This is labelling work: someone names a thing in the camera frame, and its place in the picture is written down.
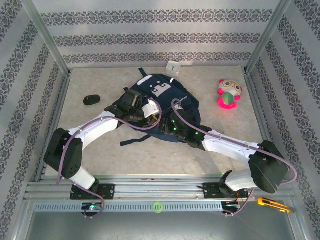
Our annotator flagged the navy blue backpack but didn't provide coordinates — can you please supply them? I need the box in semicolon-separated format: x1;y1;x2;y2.
117;67;203;148

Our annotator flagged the black oval computer mouse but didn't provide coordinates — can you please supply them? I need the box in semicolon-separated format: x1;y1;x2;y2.
83;94;101;106

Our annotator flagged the white square clock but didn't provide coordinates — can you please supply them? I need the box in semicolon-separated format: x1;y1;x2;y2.
165;60;181;78

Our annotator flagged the pink plush toy with glasses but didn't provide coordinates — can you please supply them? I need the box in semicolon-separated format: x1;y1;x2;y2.
216;78;243;111

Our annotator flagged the small circuit board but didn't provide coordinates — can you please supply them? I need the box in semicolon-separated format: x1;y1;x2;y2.
221;201;243;210
81;202;103;211

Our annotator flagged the yellow utility knife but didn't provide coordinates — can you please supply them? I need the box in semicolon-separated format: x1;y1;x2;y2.
257;197;292;213

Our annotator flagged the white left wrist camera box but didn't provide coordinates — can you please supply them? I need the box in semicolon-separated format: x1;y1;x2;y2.
141;98;161;118

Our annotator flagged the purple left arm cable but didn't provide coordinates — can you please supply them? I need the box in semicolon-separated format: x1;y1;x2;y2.
56;98;163;219

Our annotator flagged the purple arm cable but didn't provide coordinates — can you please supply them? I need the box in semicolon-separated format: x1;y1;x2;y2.
56;98;163;219
171;98;298;218

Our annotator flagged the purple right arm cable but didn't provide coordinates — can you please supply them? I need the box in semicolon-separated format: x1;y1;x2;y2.
171;98;298;218

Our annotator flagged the aluminium base rail beam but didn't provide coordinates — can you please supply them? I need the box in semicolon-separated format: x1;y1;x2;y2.
23;173;297;202

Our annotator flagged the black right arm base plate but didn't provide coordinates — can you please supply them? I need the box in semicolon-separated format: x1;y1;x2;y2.
202;182;248;200

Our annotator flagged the aluminium side rail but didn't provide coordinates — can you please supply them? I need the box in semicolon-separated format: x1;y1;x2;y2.
33;71;72;182
242;67;286;180

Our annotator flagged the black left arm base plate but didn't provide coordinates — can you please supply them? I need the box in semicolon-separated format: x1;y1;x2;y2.
69;183;116;200

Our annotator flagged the green tape ring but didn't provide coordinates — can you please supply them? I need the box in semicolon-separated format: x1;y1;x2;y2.
152;201;165;214

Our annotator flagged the grey slotted cable duct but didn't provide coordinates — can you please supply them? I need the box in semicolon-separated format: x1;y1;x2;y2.
33;201;223;213

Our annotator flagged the aluminium upright post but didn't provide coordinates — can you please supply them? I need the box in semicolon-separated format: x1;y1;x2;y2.
243;0;292;75
19;0;71;76

